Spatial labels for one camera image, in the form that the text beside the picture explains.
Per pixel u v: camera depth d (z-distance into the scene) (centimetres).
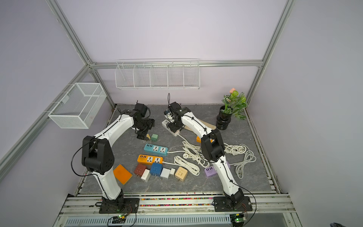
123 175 83
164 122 106
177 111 73
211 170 83
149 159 87
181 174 79
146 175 79
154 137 99
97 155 49
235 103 90
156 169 81
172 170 83
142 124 78
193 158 89
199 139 98
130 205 74
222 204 74
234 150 92
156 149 92
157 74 100
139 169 81
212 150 59
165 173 83
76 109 83
